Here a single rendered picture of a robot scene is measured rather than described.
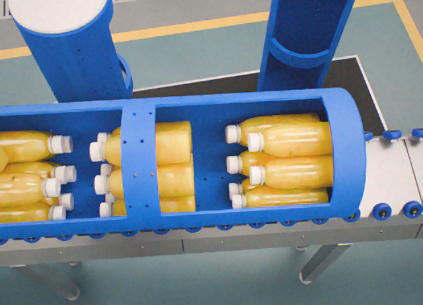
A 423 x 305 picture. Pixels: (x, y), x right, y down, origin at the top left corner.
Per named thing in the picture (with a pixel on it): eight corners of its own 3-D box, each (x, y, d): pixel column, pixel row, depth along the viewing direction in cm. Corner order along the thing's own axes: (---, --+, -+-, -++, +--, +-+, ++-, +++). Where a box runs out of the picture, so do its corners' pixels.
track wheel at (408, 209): (425, 203, 109) (422, 198, 111) (406, 204, 109) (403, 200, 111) (422, 219, 111) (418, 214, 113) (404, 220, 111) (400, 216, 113)
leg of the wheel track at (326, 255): (313, 283, 197) (355, 245, 141) (299, 284, 197) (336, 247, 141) (311, 269, 200) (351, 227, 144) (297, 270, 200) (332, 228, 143)
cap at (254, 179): (261, 185, 97) (252, 186, 97) (258, 182, 101) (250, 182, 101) (260, 167, 97) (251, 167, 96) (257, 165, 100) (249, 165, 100)
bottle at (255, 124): (312, 137, 109) (234, 142, 109) (313, 108, 107) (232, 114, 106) (321, 148, 103) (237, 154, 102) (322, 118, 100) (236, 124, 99)
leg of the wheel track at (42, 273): (79, 300, 194) (27, 267, 138) (65, 300, 194) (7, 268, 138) (80, 285, 196) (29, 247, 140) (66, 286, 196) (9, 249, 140)
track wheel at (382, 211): (394, 205, 109) (390, 200, 111) (375, 206, 109) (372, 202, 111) (391, 221, 111) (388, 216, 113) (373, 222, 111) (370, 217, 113)
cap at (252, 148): (256, 140, 100) (247, 141, 100) (257, 128, 97) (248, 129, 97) (258, 155, 98) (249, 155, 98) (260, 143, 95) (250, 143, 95)
